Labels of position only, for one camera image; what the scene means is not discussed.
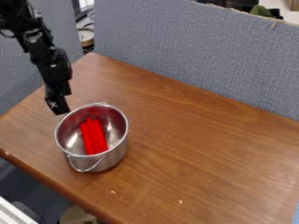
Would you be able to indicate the round wooden stool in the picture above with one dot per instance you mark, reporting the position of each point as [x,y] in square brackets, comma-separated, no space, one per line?
[85,32]

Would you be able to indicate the red ridged block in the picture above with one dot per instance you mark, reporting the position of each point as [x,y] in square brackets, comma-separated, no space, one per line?
[93,137]

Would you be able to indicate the grey fabric partition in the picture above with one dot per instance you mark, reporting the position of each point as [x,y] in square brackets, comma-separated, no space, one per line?
[20,77]
[235,54]

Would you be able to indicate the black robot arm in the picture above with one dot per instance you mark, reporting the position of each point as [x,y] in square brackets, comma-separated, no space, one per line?
[21,24]

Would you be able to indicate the green cloth item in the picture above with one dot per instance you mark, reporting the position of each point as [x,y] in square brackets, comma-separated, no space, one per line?
[260,11]

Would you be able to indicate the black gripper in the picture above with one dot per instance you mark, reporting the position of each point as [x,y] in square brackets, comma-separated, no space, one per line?
[52,62]

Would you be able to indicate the beige object under table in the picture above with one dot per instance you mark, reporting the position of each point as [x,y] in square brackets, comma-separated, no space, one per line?
[76,216]

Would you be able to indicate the grey fabric partition right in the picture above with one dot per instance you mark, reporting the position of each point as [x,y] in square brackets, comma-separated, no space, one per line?
[235,54]

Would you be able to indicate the grey fabric partition left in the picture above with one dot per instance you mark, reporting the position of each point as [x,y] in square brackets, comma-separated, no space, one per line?
[20,77]

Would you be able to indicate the silver metal pot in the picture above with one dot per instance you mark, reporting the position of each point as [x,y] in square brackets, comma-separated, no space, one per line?
[69,140]

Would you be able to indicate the white slatted object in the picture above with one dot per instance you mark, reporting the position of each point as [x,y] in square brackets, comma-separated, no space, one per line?
[11,215]

